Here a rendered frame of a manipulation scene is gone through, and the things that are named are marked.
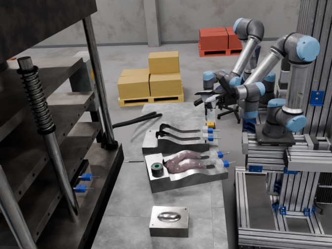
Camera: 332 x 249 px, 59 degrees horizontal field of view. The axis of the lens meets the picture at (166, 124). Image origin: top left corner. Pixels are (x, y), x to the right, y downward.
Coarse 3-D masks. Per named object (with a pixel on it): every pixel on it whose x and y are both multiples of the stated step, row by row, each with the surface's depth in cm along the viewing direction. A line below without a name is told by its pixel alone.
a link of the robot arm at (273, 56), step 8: (280, 40) 155; (272, 48) 158; (280, 48) 156; (272, 56) 158; (280, 56) 158; (264, 64) 160; (272, 64) 159; (256, 72) 162; (264, 72) 160; (248, 80) 164; (256, 80) 162
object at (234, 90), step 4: (232, 88) 150; (236, 88) 148; (212, 92) 149; (216, 92) 146; (220, 92) 145; (224, 92) 145; (236, 92) 147; (224, 96) 146; (228, 96) 149; (232, 96) 152; (236, 96) 148; (220, 100) 147; (224, 100) 147; (228, 100) 149; (232, 100) 150; (236, 100) 150; (216, 104) 148; (220, 104) 147; (224, 104) 151; (228, 104) 150; (232, 104) 150; (220, 108) 147
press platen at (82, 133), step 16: (80, 128) 213; (96, 128) 212; (64, 144) 195; (80, 144) 194; (64, 160) 179; (80, 160) 182; (48, 176) 166; (32, 192) 156; (48, 192) 155; (32, 208) 145; (48, 208) 144; (0, 224) 137; (32, 224) 136; (0, 240) 129
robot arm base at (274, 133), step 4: (264, 124) 188; (268, 124) 183; (272, 124) 181; (276, 124) 180; (264, 128) 186; (268, 128) 184; (272, 128) 181; (276, 128) 180; (280, 128) 180; (284, 128) 182; (264, 132) 186; (268, 132) 185; (272, 132) 182; (276, 132) 181; (280, 132) 181; (284, 132) 183; (268, 136) 184; (272, 136) 182; (276, 136) 182; (280, 136) 182; (284, 136) 183
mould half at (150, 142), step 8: (168, 128) 225; (184, 128) 232; (192, 128) 231; (200, 128) 229; (152, 136) 230; (160, 136) 215; (168, 136) 216; (184, 136) 222; (192, 136) 221; (200, 136) 219; (144, 144) 221; (152, 144) 220; (160, 144) 215; (168, 144) 214; (176, 144) 213; (184, 144) 213; (192, 144) 212; (200, 144) 211; (208, 144) 211; (144, 152) 220; (152, 152) 219; (160, 152) 218; (168, 152) 218; (176, 152) 217
